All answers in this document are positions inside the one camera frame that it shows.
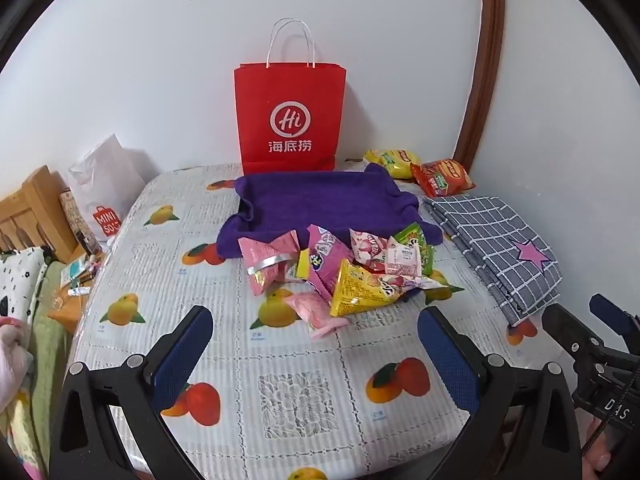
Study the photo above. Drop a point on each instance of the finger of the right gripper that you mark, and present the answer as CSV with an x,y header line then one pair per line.
x,y
619,321
571,334

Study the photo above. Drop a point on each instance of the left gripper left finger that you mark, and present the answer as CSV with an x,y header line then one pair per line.
x,y
85,440

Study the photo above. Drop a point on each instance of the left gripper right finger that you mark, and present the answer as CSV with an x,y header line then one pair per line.
x,y
521,422

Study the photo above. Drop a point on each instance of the green snack packet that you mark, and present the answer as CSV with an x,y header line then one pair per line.
x,y
413,235

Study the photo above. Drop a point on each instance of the white red strawberry snack packet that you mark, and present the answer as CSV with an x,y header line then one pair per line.
x,y
385,255

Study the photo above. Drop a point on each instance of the yellow triangular snack bag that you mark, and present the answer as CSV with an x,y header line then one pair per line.
x,y
358,290

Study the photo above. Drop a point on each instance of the pale pink peach candy packet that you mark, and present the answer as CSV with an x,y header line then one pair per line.
x,y
312,309

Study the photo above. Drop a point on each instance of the magenta pink snack bag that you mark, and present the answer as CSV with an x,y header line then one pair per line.
x,y
320,263

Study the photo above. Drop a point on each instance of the light pink snack packet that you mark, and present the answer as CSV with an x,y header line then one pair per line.
x,y
267,263

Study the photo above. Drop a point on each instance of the person's right hand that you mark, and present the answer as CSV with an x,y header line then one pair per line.
x,y
596,458

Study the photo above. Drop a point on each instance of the green yellow bedding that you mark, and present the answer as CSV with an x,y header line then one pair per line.
x,y
27,422

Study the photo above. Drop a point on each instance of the grey checked folded cloth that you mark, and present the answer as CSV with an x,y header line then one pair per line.
x,y
518,267

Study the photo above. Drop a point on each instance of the fruit print lace tablecloth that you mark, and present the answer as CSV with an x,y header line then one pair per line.
x,y
270,399

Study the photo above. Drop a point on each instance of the white black dotted pillow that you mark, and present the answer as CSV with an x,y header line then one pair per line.
x,y
20,275

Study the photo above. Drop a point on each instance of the orange red chips bag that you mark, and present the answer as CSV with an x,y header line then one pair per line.
x,y
445,177

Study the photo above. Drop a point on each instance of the wooden chair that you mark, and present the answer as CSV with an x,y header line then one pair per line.
x,y
33,216

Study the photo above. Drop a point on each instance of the purple towel lined tray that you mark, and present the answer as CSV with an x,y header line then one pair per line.
x,y
338,201

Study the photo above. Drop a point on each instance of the yellow chips bag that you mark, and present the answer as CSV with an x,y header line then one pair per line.
x,y
396,162

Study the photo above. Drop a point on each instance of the white Miniso plastic bag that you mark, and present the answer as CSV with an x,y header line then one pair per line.
x,y
105,185

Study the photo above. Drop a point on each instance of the red paper shopping bag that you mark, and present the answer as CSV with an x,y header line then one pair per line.
x,y
289,114

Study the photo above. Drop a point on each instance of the brown wooden door frame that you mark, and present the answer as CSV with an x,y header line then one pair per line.
x,y
484,79

